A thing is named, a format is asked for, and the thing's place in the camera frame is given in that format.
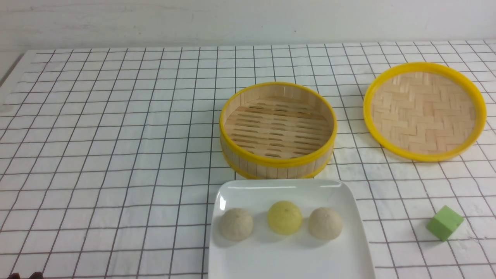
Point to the yellow-rimmed woven bamboo lid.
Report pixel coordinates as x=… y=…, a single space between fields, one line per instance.
x=424 y=111

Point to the white steamed bun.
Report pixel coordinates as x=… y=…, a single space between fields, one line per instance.
x=236 y=224
x=325 y=224

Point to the white grid-pattern tablecloth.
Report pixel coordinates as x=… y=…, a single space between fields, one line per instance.
x=111 y=159

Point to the green cube block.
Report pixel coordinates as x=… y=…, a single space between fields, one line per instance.
x=444 y=223

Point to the white square ceramic plate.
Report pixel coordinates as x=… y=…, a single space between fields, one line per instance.
x=267 y=255

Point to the yellow-rimmed bamboo steamer basket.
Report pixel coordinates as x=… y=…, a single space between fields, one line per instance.
x=277 y=130

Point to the yellow steamed bun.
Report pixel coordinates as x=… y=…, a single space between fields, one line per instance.
x=284 y=218

